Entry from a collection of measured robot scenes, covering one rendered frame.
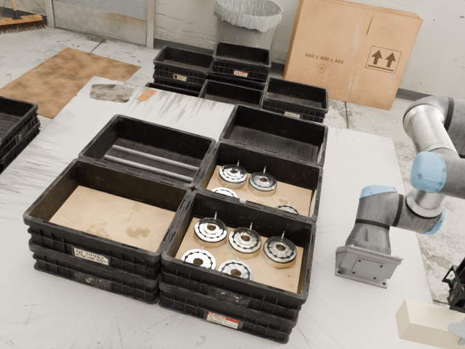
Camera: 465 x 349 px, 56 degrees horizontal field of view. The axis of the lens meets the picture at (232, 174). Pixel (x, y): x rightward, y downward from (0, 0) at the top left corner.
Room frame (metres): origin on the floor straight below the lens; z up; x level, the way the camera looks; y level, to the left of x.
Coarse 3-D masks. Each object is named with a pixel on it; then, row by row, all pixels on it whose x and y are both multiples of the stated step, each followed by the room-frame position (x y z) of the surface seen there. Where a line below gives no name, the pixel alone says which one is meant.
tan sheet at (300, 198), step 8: (216, 168) 1.30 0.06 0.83; (216, 176) 1.26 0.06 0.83; (248, 176) 1.29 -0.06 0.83; (208, 184) 1.20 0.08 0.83; (216, 184) 1.21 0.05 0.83; (280, 184) 1.28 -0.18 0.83; (288, 184) 1.29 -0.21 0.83; (240, 192) 1.19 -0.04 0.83; (248, 192) 1.20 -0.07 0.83; (280, 192) 1.24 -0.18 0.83; (288, 192) 1.24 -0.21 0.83; (296, 192) 1.25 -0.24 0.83; (304, 192) 1.26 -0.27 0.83; (248, 200) 1.16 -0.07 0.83; (256, 200) 1.17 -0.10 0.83; (264, 200) 1.17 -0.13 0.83; (272, 200) 1.18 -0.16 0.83; (280, 200) 1.19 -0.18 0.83; (288, 200) 1.20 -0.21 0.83; (296, 200) 1.21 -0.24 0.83; (304, 200) 1.22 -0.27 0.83; (304, 208) 1.17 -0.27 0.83
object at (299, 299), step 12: (192, 192) 1.03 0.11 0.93; (204, 192) 1.04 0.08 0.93; (240, 204) 1.02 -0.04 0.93; (180, 216) 0.92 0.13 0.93; (288, 216) 1.01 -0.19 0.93; (312, 228) 0.97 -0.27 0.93; (168, 240) 0.82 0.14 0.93; (312, 240) 0.94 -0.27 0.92; (312, 252) 0.88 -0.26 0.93; (168, 264) 0.75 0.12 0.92; (180, 264) 0.75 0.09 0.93; (192, 264) 0.75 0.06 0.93; (204, 276) 0.74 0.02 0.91; (216, 276) 0.73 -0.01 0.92; (228, 276) 0.74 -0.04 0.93; (252, 288) 0.72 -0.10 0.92; (264, 288) 0.72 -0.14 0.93; (276, 288) 0.73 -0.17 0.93; (288, 300) 0.71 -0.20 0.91; (300, 300) 0.71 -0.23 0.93
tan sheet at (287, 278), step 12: (192, 228) 0.98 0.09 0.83; (228, 228) 1.01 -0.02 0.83; (192, 240) 0.93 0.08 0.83; (264, 240) 0.98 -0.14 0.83; (180, 252) 0.87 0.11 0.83; (216, 252) 0.90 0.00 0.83; (228, 252) 0.91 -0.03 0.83; (300, 252) 0.96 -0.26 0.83; (216, 264) 0.85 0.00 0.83; (252, 264) 0.88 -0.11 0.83; (264, 264) 0.89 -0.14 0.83; (300, 264) 0.91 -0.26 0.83; (264, 276) 0.84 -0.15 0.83; (276, 276) 0.85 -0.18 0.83; (288, 276) 0.86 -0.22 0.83; (288, 288) 0.81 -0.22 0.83
